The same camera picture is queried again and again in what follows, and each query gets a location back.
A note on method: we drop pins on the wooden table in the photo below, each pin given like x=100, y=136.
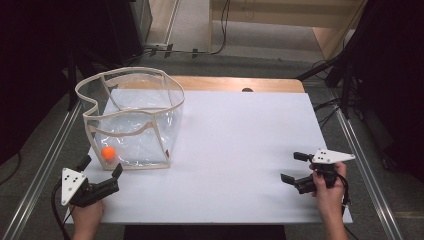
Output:
x=226, y=84

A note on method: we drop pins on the person's left hand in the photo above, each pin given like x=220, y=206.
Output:
x=87, y=213

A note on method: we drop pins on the metal floor rail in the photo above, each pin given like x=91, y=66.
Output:
x=36, y=173
x=370, y=180

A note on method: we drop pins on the white board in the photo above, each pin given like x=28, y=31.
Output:
x=240, y=153

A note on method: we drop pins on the black cabinet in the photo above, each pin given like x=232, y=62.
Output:
x=130, y=30

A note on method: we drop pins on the person's right hand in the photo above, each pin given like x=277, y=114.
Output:
x=331, y=198

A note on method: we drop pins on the black curtain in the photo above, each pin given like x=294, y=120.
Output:
x=393, y=83
x=33, y=66

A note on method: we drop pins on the orange ball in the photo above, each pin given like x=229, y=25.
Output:
x=108, y=153

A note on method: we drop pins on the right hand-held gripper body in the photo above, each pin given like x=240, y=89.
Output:
x=330, y=156

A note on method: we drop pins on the light wooden furniture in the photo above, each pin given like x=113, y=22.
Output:
x=300, y=13

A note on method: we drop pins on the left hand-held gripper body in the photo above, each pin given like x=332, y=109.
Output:
x=72, y=186

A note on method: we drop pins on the clear plastic bag beige trim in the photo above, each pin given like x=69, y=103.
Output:
x=140, y=133

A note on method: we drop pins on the person's dark clothing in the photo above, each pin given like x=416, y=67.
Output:
x=203, y=233

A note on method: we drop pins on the black metal stand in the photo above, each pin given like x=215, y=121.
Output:
x=336, y=71

